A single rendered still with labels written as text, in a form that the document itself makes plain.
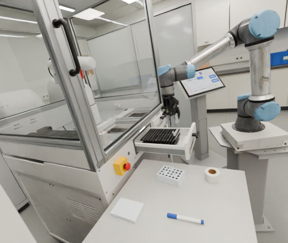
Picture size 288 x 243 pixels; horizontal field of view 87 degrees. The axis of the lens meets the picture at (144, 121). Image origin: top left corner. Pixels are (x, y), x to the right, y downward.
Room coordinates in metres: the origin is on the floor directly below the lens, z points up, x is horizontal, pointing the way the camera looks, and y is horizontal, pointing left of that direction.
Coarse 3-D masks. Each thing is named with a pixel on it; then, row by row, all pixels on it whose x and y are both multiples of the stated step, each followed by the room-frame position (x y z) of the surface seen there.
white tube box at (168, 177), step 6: (162, 168) 0.71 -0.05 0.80; (168, 168) 0.71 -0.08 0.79; (174, 168) 0.69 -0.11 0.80; (162, 174) 0.67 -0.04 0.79; (168, 174) 0.65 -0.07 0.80; (180, 174) 0.65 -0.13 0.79; (162, 180) 0.65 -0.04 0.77; (168, 180) 0.63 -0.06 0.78; (174, 180) 0.61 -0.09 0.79; (180, 180) 0.61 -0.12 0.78
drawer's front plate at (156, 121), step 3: (162, 111) 1.35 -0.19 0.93; (159, 114) 1.28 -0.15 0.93; (156, 117) 1.22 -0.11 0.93; (159, 117) 1.25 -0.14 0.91; (165, 117) 1.37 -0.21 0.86; (153, 120) 1.16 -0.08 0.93; (156, 120) 1.18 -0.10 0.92; (159, 120) 1.24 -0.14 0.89; (165, 120) 1.36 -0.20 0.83; (153, 123) 1.14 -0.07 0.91; (156, 123) 1.17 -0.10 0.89; (162, 123) 1.29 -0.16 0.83; (153, 126) 1.14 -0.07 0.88; (156, 126) 1.16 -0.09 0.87
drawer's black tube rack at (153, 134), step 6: (150, 132) 1.00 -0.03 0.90; (156, 132) 0.98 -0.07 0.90; (162, 132) 0.96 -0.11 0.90; (168, 132) 0.95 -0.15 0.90; (144, 138) 0.92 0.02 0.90; (150, 138) 0.90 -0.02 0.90; (156, 138) 0.88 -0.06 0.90; (162, 138) 0.87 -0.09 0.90; (168, 138) 0.85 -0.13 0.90; (168, 144) 0.83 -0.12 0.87; (174, 144) 0.83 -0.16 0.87
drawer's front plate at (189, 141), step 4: (192, 124) 0.93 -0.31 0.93; (192, 128) 0.87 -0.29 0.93; (188, 132) 0.83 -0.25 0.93; (192, 132) 0.84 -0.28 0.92; (188, 136) 0.77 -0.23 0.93; (192, 136) 0.83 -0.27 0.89; (188, 140) 0.73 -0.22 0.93; (192, 140) 0.82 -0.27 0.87; (184, 144) 0.71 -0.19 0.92; (188, 144) 0.73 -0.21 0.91; (192, 144) 0.81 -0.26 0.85; (184, 148) 0.71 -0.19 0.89; (188, 148) 0.72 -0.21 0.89; (192, 148) 0.80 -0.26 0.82; (188, 152) 0.71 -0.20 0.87; (188, 156) 0.71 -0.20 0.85
